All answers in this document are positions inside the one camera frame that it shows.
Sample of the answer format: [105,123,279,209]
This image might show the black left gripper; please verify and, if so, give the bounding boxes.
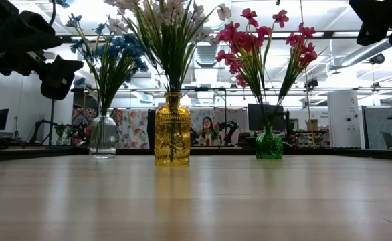
[0,0,84,100]

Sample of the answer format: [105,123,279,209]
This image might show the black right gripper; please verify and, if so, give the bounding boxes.
[349,0,392,46]

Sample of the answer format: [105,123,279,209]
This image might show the red artificial flower bunch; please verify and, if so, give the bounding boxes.
[241,8,290,130]
[276,22,318,130]
[215,21,274,130]

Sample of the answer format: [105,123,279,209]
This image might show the clear glass vase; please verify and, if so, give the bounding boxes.
[89,108,118,159]

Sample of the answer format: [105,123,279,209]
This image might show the yellow glass vase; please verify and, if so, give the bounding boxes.
[154,92,191,166]

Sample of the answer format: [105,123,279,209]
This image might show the green glass vase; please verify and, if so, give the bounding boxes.
[255,126,284,160]

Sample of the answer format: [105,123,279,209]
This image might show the colourful patterned fabric panel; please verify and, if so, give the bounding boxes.
[71,107,98,127]

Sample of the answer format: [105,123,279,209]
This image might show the thin black tripod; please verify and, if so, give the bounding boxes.
[12,116,20,141]

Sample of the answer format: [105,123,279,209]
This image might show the tall white cabinet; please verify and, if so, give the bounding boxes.
[327,90,363,149]

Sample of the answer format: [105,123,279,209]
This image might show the floral fabric panel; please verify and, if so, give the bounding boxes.
[117,109,150,150]

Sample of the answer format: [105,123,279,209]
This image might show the large black monitor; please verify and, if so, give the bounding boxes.
[248,103,286,132]

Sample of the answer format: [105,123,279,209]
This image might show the person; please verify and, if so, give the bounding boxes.
[201,116,217,147]

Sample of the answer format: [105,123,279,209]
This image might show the black overhead frame bar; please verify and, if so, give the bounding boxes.
[57,31,392,44]

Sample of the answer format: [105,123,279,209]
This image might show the tan hanging cord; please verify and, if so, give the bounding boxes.
[298,0,316,148]

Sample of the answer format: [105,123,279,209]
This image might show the black aluminium table frame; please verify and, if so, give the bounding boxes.
[0,147,392,161]

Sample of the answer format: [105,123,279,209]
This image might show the silver ceiling duct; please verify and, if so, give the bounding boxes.
[194,42,220,105]

